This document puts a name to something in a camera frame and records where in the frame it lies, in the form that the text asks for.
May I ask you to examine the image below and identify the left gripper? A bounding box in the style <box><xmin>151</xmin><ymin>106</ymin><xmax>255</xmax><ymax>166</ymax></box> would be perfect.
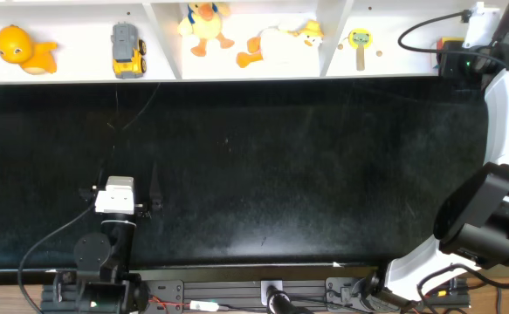
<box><xmin>79</xmin><ymin>161</ymin><xmax>165</xmax><ymax>220</ymax></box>

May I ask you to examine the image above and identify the mounting rail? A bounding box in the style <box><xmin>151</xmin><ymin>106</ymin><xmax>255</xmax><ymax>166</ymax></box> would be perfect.
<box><xmin>39</xmin><ymin>264</ymin><xmax>473</xmax><ymax>314</ymax></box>

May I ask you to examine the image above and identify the yellow rubber duck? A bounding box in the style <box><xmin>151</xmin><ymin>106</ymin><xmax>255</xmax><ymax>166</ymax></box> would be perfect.
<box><xmin>0</xmin><ymin>24</ymin><xmax>59</xmax><ymax>76</ymax></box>

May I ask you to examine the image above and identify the many-coloured puzzle cube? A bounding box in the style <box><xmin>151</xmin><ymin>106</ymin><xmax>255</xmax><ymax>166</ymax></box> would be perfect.
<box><xmin>430</xmin><ymin>37</ymin><xmax>465</xmax><ymax>67</ymax></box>

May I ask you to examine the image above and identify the black cable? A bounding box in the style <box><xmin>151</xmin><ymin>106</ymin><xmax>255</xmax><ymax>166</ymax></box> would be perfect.
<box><xmin>17</xmin><ymin>202</ymin><xmax>97</xmax><ymax>314</ymax></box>
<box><xmin>396</xmin><ymin>9</ymin><xmax>509</xmax><ymax>307</ymax></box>

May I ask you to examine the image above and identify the white plush goose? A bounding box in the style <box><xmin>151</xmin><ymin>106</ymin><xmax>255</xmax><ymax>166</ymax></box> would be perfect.
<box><xmin>236</xmin><ymin>19</ymin><xmax>326</xmax><ymax>69</ymax></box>

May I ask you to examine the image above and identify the white shelf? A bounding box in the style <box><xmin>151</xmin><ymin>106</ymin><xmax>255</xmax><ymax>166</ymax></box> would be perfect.
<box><xmin>0</xmin><ymin>0</ymin><xmax>506</xmax><ymax>85</ymax></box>

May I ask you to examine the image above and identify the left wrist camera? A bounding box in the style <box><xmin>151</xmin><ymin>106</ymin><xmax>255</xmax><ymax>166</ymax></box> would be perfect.
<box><xmin>94</xmin><ymin>175</ymin><xmax>136</xmax><ymax>216</ymax></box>

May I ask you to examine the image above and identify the grey and yellow toy truck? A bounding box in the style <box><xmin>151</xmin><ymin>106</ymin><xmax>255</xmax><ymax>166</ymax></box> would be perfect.
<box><xmin>110</xmin><ymin>21</ymin><xmax>148</xmax><ymax>80</ymax></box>

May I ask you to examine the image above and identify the yellow rattle drum toy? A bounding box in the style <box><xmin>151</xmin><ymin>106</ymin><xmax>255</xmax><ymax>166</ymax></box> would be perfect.
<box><xmin>337</xmin><ymin>28</ymin><xmax>384</xmax><ymax>72</ymax></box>

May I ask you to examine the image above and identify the yellow plush duck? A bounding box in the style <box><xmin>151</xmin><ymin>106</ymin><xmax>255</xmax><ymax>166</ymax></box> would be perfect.
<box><xmin>175</xmin><ymin>2</ymin><xmax>236</xmax><ymax>58</ymax></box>

